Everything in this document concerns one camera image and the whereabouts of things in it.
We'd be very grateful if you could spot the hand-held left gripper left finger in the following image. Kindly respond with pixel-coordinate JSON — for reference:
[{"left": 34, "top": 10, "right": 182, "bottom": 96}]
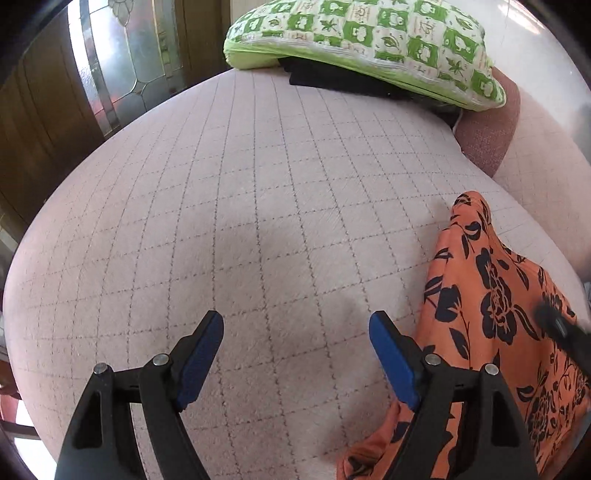
[{"left": 54, "top": 310, "right": 225, "bottom": 480}]

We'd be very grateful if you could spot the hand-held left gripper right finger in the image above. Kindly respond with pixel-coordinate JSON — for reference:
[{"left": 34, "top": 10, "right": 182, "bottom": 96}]
[{"left": 368, "top": 310, "right": 540, "bottom": 480}]

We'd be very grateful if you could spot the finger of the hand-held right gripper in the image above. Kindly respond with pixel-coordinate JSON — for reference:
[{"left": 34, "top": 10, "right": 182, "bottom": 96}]
[{"left": 533, "top": 299, "right": 591, "bottom": 366}]

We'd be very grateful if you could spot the orange floral shirt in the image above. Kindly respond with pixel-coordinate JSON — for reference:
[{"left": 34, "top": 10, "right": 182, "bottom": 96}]
[{"left": 337, "top": 190, "right": 591, "bottom": 480}]

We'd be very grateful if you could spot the pink bolster cushion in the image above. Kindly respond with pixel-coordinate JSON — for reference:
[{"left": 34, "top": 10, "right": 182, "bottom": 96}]
[{"left": 455, "top": 69, "right": 591, "bottom": 280}]

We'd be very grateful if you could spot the black cloth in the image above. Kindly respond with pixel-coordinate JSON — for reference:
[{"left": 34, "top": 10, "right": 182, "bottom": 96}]
[{"left": 277, "top": 58, "right": 462, "bottom": 112}]

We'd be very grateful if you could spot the wooden stained glass door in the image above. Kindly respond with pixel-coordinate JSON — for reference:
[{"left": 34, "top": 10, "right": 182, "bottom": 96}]
[{"left": 0, "top": 0, "right": 232, "bottom": 234}]

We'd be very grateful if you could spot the green patterned pillow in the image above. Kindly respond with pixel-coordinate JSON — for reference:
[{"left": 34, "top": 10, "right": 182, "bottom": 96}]
[{"left": 223, "top": 0, "right": 507, "bottom": 112}]

